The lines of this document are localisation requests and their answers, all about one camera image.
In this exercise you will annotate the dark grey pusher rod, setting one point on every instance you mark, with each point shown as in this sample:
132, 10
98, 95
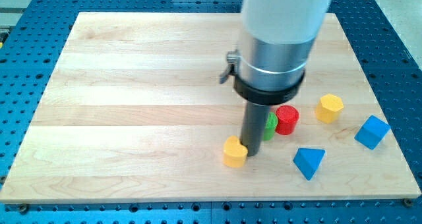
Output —
253, 127

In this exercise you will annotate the yellow heart block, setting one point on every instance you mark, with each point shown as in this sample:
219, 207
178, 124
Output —
235, 154

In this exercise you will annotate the blue perforated table plate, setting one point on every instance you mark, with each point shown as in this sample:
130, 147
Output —
34, 45

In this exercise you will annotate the wooden board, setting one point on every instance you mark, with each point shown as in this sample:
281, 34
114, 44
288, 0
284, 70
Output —
134, 112

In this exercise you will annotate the red circle block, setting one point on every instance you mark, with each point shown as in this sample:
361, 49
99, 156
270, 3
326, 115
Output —
287, 117

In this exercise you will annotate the green circle block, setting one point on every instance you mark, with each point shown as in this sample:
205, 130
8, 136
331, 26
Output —
270, 127

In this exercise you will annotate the blue cube block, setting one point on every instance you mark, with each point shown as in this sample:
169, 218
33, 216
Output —
372, 132

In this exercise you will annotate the blue triangle block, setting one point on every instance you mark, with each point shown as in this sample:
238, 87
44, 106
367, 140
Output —
308, 161

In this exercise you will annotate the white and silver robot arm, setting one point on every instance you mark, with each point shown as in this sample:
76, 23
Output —
275, 40

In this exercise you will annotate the yellow hexagon block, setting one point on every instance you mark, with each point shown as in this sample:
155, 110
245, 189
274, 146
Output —
329, 108

